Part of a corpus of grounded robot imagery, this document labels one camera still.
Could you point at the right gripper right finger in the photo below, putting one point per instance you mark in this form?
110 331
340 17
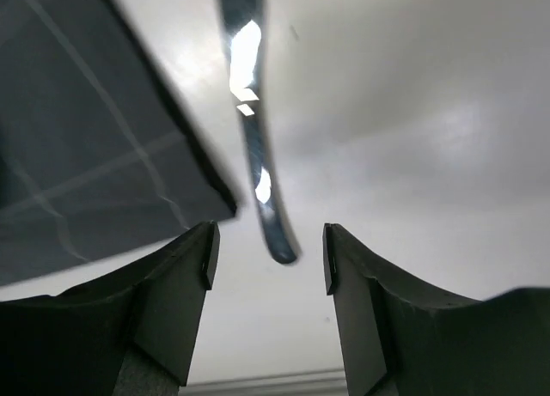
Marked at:
401 335

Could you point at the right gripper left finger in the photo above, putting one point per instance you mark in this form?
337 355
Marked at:
130 332

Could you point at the dark checked cloth placemat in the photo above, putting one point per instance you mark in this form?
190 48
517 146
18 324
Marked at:
97 156

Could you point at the silver table knife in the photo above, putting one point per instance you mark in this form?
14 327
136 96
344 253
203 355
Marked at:
244 37

